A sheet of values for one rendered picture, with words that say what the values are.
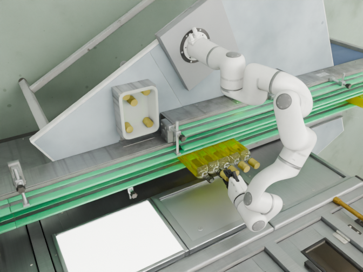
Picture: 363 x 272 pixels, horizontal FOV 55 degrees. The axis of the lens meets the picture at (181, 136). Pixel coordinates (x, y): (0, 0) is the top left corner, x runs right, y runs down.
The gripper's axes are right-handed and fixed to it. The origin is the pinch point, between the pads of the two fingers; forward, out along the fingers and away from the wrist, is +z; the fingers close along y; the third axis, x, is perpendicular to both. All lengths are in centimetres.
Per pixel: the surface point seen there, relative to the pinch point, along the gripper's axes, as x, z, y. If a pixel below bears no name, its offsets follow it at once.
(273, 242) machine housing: -11.0, -23.8, -16.5
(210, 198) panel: 5.5, 4.2, -14.4
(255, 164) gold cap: -15.3, 5.6, -0.3
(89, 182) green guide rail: 56, 9, 2
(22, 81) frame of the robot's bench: 87, 94, 15
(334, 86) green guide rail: -81, 45, 13
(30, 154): 87, 67, -18
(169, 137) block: 18.9, 25.1, 7.5
